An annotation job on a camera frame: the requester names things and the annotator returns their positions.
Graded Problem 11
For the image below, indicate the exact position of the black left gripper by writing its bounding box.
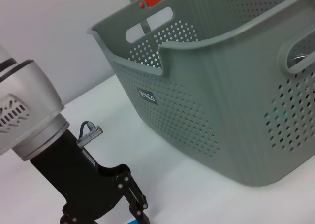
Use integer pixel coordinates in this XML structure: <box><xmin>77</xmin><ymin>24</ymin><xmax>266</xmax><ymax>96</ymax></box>
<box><xmin>29</xmin><ymin>129</ymin><xmax>151</xmax><ymax>224</ymax></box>

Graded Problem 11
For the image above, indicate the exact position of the grey-green perforated storage bin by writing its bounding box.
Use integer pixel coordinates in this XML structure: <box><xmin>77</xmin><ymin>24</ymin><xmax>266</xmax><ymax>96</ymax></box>
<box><xmin>86</xmin><ymin>0</ymin><xmax>315</xmax><ymax>188</ymax></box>

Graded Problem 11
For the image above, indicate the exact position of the left arm grey cable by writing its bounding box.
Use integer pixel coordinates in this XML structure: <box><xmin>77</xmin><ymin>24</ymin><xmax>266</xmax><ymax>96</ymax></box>
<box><xmin>79</xmin><ymin>120</ymin><xmax>99</xmax><ymax>137</ymax></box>

